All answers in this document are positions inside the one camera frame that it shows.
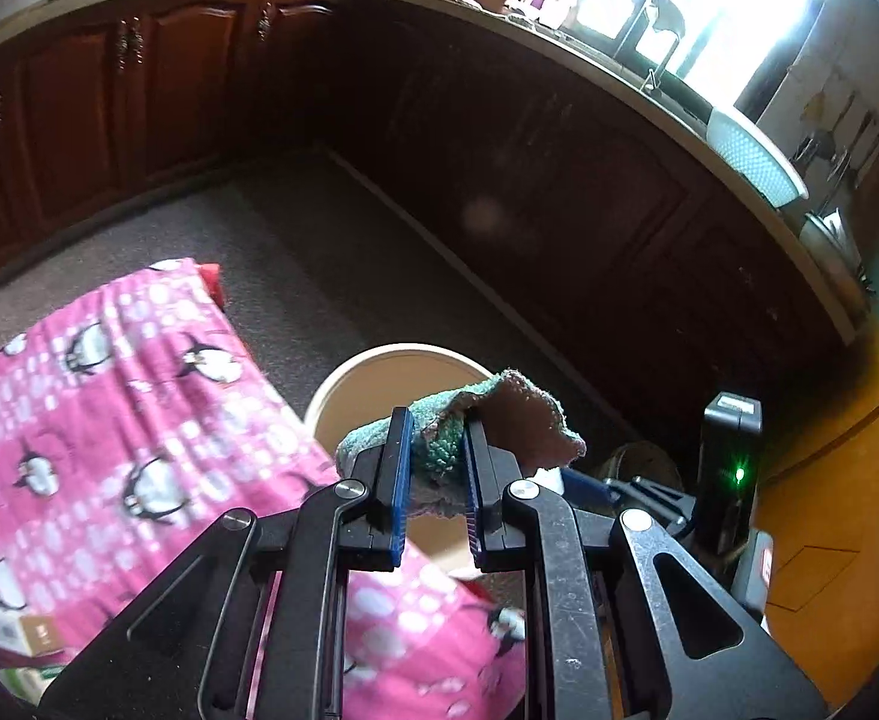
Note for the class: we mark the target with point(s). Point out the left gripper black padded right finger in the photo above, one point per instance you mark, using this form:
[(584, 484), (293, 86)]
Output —
[(496, 545)]

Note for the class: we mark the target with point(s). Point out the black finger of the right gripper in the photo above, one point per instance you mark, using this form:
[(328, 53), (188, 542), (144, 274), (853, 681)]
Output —
[(587, 493)]

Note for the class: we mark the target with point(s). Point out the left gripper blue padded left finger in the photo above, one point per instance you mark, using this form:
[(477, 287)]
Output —
[(376, 538)]

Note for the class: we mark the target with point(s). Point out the green knitted cloth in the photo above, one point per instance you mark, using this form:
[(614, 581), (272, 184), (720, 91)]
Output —
[(516, 415)]

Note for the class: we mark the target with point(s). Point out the round beige trash bin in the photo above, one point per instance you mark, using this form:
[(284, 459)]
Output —
[(367, 387)]

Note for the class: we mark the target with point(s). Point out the kitchen faucet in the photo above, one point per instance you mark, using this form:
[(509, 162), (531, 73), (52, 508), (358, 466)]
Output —
[(663, 17)]

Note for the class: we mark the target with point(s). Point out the black device green light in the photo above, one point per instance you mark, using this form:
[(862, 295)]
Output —
[(730, 446)]

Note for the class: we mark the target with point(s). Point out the pink penguin tablecloth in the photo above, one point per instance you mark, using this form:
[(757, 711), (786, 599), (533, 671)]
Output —
[(133, 417)]

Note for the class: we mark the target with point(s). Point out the white green medicine box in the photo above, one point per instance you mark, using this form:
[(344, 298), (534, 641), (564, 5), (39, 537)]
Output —
[(28, 635)]

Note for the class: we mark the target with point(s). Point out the white plastic basket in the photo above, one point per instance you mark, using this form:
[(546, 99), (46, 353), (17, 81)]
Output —
[(746, 149)]

